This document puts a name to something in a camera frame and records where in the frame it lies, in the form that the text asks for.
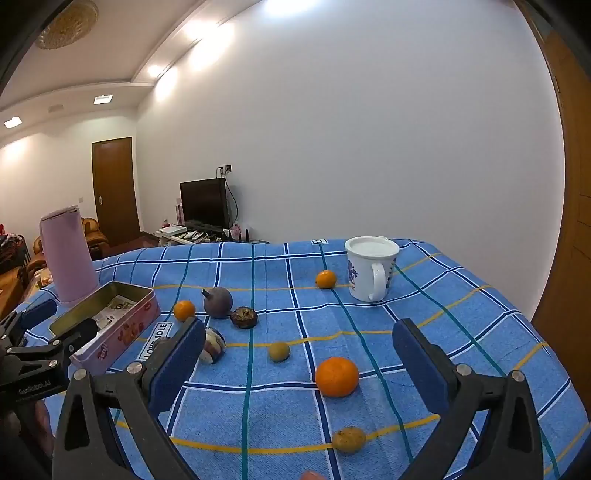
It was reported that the purple round mangosteen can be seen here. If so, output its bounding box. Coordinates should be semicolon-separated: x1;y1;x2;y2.
202;286;233;319

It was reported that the dark wooden door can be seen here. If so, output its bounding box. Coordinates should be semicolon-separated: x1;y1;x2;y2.
91;137;141;247

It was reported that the white floral mug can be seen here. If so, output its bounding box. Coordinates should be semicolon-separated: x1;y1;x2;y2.
344;236;400;303

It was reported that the brown dried mottled fruit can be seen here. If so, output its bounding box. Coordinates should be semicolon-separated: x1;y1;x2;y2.
230;307;258;329

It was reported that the wrinkled cracked brown fruit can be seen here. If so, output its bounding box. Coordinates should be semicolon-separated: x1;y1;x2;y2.
199;327;227;365

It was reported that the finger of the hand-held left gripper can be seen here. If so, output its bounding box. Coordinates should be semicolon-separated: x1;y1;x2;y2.
8;318;99;370
0;299;58;347

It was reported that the dark cluttered rack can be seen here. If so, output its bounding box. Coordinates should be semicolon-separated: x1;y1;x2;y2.
0;224;31;278

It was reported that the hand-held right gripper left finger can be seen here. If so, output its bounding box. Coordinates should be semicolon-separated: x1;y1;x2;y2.
53;316;207;480

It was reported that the round ceiling chandelier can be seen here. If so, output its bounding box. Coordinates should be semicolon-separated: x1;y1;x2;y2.
36;0;99;51

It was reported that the blue plaid blanket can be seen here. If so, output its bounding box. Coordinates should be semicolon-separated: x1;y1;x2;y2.
18;237;591;480

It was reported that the pink metal tin box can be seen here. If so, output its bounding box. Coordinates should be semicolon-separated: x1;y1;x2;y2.
48;281;161;376

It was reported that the printed paper leaflet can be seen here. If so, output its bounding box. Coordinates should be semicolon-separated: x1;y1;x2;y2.
92;295;137;329

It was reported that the black power cable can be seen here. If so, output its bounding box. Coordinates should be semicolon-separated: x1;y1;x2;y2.
217;171;241;229

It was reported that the black flat television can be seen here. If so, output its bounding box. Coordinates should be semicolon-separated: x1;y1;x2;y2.
180;178;232;229

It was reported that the brown spotted round fruit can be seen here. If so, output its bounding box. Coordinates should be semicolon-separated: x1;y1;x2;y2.
332;427;367;455

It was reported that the large orange tangerine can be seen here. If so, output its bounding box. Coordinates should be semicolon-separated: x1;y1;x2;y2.
315;357;360;398

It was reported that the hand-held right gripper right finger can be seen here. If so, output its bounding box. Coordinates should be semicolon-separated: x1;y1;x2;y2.
392;318;546;480

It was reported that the pink cylindrical bottle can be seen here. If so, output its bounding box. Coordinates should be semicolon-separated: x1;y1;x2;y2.
39;206;99;304

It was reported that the white television stand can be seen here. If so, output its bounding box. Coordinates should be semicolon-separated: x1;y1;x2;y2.
154;224;269;250

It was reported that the orange leather sofa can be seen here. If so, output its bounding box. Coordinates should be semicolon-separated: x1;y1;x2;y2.
25;216;110;282

